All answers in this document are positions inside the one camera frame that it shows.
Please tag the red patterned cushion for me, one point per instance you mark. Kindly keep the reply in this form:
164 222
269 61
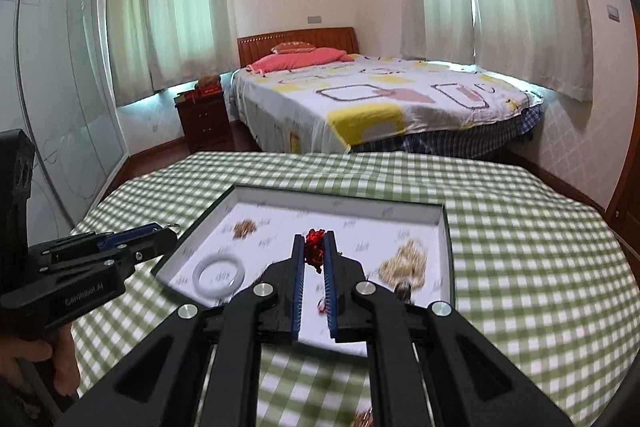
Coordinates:
292 47

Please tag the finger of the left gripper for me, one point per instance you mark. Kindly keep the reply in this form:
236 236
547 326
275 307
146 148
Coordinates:
114 240
153 245

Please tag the items on nightstand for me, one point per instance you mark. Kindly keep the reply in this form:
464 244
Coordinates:
205 86

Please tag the left white curtains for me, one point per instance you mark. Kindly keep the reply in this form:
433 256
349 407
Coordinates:
154 45

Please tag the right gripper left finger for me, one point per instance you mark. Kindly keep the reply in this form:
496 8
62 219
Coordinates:
200 367

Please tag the white light switch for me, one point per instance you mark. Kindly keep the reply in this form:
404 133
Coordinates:
613 13

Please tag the dark wooden nightstand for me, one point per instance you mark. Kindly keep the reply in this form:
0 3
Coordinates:
204 120

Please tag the bed with patterned quilt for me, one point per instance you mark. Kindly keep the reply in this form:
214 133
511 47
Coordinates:
375 104

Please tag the brown wooden door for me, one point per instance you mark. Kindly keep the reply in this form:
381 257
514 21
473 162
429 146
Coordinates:
623 210

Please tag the wooden headboard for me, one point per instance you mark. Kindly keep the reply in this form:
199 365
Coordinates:
252 48

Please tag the pale jade bangle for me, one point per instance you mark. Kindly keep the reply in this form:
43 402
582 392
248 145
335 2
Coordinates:
218 277

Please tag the pink pillow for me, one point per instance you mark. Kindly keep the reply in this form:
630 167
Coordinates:
291 61

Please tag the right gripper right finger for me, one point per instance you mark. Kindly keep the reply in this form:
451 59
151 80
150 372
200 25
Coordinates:
427 366

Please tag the red knot gold pendant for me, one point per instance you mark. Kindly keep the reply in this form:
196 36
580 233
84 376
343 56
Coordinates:
321 307

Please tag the red tassel bead charm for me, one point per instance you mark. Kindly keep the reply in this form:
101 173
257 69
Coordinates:
314 249

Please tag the person's left hand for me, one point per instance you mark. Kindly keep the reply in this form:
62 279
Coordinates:
58 346

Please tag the glass wardrobe door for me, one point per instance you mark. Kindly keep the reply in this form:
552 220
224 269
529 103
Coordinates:
53 88

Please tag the green checkered tablecloth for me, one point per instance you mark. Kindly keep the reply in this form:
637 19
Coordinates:
542 276

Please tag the dark green jewelry tray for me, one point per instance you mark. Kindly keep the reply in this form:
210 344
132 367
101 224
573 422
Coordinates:
392 241

